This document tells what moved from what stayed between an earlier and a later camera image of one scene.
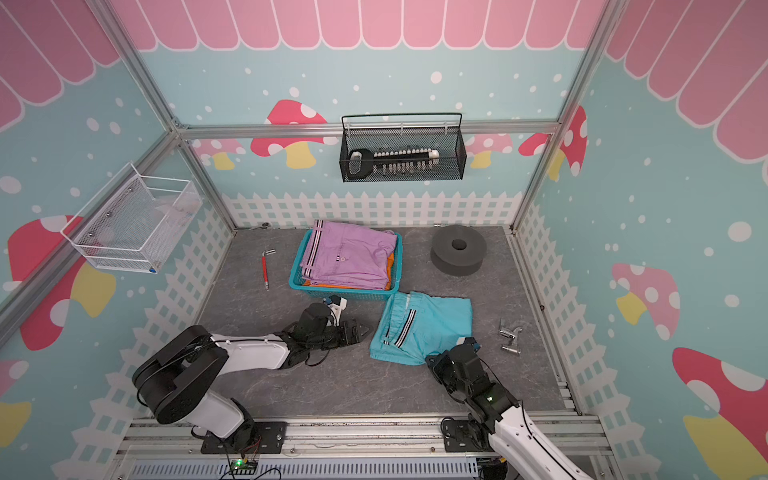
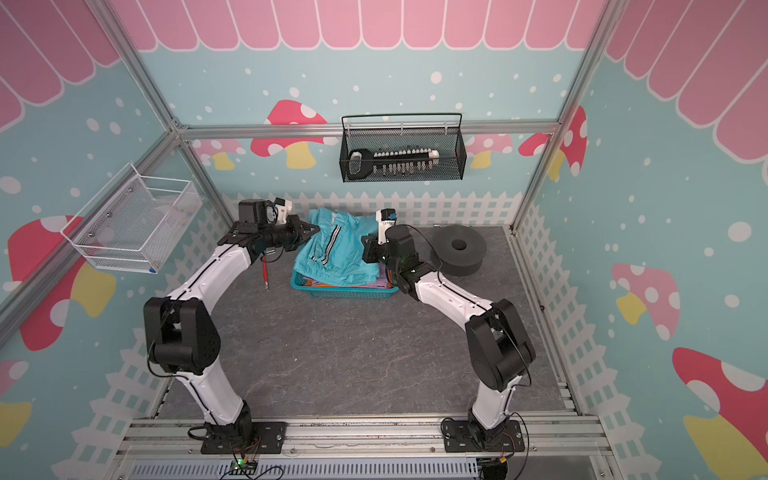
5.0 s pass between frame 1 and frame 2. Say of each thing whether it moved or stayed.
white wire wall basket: stayed
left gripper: moved
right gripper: moved
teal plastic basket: stayed
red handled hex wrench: stayed
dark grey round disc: stayed
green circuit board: stayed
